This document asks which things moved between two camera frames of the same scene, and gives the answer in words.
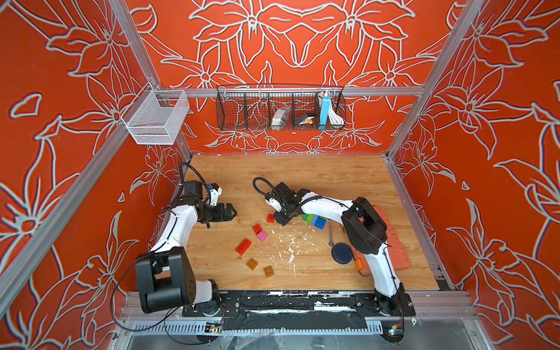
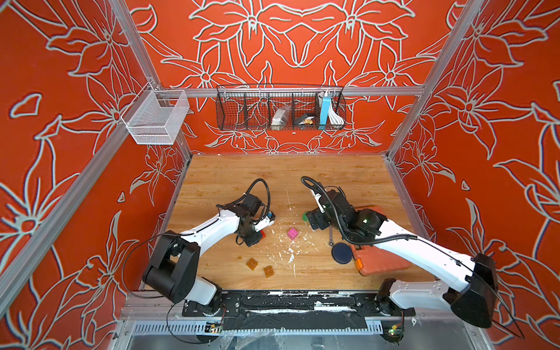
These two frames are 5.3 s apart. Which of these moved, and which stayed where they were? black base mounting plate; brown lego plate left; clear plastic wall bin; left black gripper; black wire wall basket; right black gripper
Moved: left black gripper; right black gripper
Stayed: black wire wall basket; black base mounting plate; clear plastic wall bin; brown lego plate left
